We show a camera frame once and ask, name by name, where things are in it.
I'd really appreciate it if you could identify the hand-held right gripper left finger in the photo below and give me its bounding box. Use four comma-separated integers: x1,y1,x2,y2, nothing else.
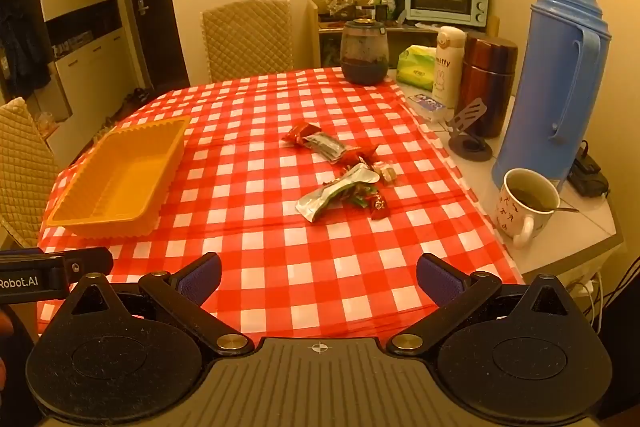
67,253,254,355

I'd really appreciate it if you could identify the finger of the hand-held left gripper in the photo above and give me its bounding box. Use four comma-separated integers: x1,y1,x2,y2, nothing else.
64,248,114,284

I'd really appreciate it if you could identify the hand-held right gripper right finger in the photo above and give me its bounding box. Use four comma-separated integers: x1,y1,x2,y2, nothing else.
387,253,586,354

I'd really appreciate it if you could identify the yellow plastic basket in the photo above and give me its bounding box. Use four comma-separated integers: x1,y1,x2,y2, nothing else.
45,116,192,239

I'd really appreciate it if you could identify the yellow green candy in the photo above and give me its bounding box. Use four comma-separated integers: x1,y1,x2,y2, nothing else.
372,162,399,186

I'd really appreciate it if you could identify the green silver snack packet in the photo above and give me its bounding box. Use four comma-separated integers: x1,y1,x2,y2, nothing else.
295,163,381,224

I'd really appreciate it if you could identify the red snack packet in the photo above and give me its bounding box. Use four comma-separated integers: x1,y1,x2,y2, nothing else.
340,144,381,166
281,122,321,148

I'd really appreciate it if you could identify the black grey snack packet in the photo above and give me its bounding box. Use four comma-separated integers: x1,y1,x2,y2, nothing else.
302,132,347,164

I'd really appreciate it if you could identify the person's left hand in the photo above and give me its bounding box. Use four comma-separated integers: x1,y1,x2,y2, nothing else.
0,309,15,385

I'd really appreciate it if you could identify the red white checkered tablecloth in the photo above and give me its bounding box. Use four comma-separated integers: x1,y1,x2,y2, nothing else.
37,67,526,340

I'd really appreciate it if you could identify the white patterned mug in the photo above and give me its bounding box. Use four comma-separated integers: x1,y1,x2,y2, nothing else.
495,168,561,249

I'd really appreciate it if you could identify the beige quilted chair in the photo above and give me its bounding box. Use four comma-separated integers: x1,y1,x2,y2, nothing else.
0,97,60,249
200,0,293,84

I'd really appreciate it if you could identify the grey phone stand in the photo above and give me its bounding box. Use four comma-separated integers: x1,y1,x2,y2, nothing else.
447,98,493,162

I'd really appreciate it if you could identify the metal spoon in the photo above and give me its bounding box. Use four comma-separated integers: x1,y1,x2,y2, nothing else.
520,189,580,214

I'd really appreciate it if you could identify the row of shoes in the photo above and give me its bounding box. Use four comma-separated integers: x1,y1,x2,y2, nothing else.
92,86,152,142

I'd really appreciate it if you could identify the blue white small box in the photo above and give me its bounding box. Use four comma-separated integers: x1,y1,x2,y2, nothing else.
407,93,448,124

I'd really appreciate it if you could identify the black power adapter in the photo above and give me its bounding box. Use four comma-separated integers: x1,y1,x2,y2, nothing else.
567,147,610,196

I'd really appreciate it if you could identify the white rabbit print bottle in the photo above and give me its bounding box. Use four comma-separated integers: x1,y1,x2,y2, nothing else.
432,26,467,110

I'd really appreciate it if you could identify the copper brown vacuum flask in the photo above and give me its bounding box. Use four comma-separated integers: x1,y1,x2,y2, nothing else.
456,32,520,138

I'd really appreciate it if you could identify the green tissue pack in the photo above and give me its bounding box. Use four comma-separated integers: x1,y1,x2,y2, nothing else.
396,45,438,90

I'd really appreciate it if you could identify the dark hanging jacket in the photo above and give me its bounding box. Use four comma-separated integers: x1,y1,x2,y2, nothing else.
0,24,53,92

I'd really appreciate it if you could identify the blue thermos jug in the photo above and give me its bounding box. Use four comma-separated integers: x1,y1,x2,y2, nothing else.
491,0,613,195

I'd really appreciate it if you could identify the dark glass jar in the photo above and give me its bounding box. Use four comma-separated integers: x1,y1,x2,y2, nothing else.
340,19,390,85

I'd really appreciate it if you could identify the wooden shelf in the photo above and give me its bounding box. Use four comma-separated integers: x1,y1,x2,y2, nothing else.
306,0,501,68

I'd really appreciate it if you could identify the white cable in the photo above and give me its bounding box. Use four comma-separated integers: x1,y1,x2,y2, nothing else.
570,272,607,333

